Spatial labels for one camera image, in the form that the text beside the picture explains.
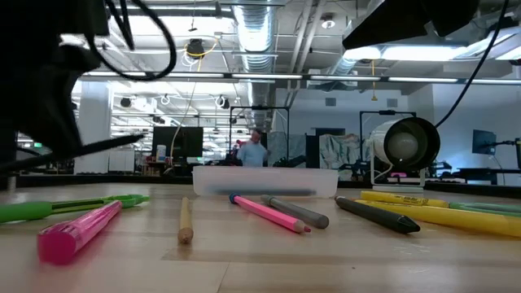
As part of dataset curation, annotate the black lamp cable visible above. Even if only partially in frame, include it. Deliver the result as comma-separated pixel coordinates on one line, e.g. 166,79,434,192
433,0,510,129

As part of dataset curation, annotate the black overhead camera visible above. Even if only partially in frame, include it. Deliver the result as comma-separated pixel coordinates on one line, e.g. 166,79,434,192
186,37,206,59

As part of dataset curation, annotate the person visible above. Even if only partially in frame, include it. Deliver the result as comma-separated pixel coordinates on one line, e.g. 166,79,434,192
235,128,270,168

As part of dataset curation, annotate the black aluminium table frame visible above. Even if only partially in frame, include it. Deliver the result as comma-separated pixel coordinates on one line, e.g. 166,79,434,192
0,173,521,195

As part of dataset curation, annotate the pink pencil blue end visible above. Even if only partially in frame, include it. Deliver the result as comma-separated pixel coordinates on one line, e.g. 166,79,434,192
228,192,313,234

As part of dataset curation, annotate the plain wooden pencil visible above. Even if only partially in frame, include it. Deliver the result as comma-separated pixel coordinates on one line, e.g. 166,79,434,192
177,196,195,245

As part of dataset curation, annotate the pink translucent highlighter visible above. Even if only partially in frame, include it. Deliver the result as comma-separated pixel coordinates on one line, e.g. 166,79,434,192
37,199,124,265

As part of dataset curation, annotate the white spot lamp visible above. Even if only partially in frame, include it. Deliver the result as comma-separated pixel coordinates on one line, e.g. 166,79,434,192
368,116,442,194

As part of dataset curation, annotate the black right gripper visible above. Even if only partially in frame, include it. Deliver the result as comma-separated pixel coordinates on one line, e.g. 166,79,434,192
342,0,481,50

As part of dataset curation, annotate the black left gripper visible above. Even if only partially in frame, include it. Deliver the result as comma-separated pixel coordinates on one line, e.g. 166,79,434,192
0,0,110,158

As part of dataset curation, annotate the green retractable pen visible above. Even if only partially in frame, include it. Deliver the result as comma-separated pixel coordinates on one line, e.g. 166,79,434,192
0,194,151,225

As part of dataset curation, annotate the grey-white crumpled tarp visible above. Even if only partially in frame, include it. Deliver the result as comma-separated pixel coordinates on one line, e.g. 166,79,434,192
319,133,361,170

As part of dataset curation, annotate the clear box with orange lid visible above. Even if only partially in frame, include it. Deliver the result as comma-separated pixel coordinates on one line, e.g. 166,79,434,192
191,164,339,199

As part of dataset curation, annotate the black monitor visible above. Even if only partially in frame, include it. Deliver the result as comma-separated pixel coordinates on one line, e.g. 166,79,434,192
151,125,204,160

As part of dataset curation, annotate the LED light strip bar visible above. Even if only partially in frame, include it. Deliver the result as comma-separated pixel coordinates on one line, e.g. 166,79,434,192
79,71,521,85

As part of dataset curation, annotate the silver ceiling duct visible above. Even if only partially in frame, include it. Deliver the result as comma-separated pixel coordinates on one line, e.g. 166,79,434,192
232,0,278,131

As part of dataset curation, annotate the yellow pen black print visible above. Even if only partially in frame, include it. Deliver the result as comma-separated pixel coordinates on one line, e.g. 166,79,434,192
359,190,450,209

